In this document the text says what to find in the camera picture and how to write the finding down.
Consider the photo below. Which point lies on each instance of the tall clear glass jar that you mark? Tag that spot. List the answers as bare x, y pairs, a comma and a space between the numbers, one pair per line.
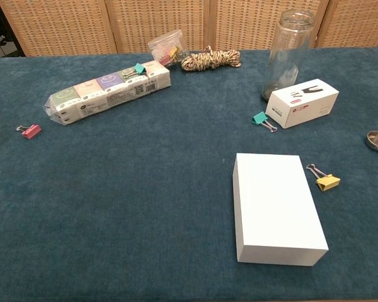
286, 56

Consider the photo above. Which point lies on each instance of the blue table cloth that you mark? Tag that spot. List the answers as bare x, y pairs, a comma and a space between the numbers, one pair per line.
145, 188

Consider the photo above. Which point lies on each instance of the white printed cardboard box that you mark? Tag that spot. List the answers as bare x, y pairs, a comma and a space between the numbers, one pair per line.
302, 104

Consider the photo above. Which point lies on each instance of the clear plastic jar of clips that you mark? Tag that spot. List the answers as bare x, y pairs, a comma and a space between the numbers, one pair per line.
163, 44

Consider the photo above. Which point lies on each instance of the coiled beige twine bundle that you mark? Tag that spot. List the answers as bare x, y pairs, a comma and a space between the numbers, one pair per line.
208, 59

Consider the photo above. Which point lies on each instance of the teal binder clip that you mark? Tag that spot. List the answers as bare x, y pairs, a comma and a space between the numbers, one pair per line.
140, 68
259, 117

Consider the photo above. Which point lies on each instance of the yellow binder clip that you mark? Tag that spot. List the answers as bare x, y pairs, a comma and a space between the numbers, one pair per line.
328, 182

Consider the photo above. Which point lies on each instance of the plain white box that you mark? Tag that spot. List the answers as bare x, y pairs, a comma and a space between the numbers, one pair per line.
277, 204

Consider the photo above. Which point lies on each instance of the pink binder clip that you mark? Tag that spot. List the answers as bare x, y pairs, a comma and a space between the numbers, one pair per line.
31, 131

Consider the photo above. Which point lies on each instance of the woven rattan folding screen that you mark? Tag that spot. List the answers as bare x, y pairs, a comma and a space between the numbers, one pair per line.
66, 25

